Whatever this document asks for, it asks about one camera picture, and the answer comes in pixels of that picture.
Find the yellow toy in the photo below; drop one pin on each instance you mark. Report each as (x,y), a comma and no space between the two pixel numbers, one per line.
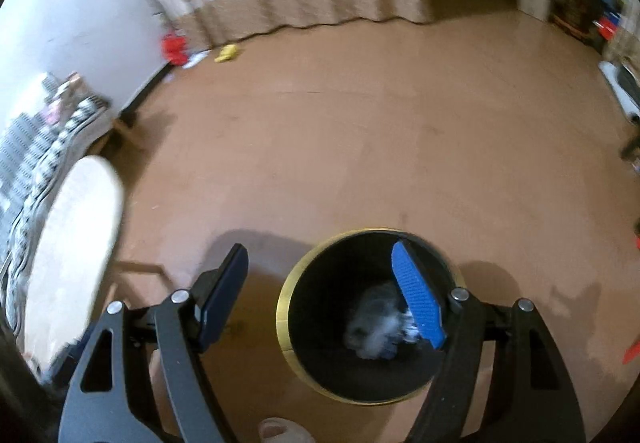
(226,53)

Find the red plastic piece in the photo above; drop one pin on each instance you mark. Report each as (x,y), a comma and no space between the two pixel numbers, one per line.
(634,352)

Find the red plastic object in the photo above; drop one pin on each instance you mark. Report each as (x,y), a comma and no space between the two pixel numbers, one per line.
(174,48)

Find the black bin with gold rim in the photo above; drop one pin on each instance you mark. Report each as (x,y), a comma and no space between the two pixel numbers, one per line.
(320,363)

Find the pink cloth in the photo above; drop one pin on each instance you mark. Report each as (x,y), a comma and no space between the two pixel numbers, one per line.
(62,95)

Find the white paper sheet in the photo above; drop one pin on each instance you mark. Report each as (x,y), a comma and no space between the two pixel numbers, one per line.
(197,59)

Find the beige low table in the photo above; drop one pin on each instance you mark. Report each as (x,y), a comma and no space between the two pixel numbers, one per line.
(70,248)

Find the white plastic object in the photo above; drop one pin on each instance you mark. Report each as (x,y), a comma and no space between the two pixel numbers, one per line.
(622,88)

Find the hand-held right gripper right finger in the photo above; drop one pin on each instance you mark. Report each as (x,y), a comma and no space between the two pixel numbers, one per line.
(415,293)

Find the black and white striped bedding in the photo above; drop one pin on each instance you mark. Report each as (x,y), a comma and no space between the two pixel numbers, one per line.
(30,163)

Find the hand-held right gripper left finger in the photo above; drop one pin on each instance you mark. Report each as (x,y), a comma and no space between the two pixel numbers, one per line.
(225,293)

